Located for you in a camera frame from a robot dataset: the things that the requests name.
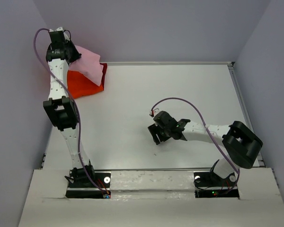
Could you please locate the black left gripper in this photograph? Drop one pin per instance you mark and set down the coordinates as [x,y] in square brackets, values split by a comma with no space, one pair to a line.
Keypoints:
[75,55]

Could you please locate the orange folded t shirt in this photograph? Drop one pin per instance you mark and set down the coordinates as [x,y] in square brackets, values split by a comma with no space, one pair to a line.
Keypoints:
[80,86]

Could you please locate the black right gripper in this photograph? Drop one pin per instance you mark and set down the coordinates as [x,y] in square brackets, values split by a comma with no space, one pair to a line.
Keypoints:
[154,129]

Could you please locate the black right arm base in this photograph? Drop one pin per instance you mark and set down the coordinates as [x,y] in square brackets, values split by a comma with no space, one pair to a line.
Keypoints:
[208,185]

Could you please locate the pink t shirt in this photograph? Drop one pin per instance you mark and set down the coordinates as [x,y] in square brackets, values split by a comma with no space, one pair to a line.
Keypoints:
[88,65]

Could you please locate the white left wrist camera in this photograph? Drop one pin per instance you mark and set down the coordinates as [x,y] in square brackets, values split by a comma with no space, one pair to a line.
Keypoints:
[55,29]

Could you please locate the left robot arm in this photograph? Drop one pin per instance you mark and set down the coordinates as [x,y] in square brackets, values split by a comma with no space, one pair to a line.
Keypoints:
[62,110]

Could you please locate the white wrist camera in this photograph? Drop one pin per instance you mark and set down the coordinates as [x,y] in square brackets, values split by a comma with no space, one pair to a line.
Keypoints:
[55,29]
[154,111]

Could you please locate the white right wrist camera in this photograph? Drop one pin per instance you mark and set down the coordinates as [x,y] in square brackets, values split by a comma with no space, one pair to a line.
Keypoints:
[154,111]

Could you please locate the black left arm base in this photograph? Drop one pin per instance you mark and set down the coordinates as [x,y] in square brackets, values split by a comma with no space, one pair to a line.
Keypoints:
[84,189]

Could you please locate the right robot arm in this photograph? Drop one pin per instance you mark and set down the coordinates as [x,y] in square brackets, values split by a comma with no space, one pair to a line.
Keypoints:
[238,145]

